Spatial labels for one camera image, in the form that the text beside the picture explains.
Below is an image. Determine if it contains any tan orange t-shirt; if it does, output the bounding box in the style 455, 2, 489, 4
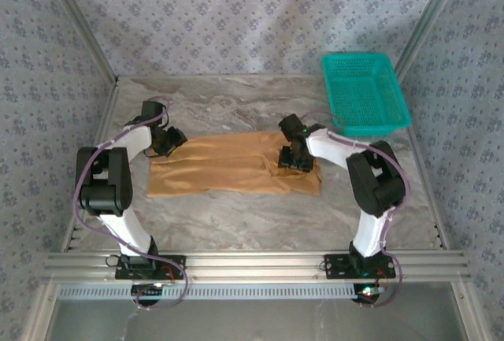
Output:
146, 130, 323, 199

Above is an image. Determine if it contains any teal plastic mesh basket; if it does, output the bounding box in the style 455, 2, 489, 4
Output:
321, 52, 412, 138

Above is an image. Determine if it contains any black controller board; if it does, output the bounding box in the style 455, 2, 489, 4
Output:
131, 283, 165, 306
353, 282, 386, 306

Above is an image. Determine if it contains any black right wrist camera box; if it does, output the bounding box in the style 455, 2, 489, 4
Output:
277, 146, 295, 169

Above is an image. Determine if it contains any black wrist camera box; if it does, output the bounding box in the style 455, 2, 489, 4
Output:
277, 146, 295, 169
169, 127, 189, 148

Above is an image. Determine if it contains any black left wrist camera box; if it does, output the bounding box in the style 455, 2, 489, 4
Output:
169, 127, 189, 148

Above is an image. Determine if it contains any aluminium side rail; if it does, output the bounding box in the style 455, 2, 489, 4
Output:
23, 76, 121, 341

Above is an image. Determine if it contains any aluminium frame post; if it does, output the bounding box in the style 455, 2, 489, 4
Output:
392, 0, 470, 80
41, 0, 120, 84

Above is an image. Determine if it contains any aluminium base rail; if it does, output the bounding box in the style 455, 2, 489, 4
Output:
43, 249, 473, 283

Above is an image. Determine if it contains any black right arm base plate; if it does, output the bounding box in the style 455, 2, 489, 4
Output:
323, 253, 397, 280

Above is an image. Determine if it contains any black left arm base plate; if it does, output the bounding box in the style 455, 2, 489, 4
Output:
114, 253, 187, 281

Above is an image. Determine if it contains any white slotted cable duct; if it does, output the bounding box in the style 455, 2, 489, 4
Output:
57, 280, 360, 302

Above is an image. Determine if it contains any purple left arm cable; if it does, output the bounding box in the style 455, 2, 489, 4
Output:
72, 95, 191, 311

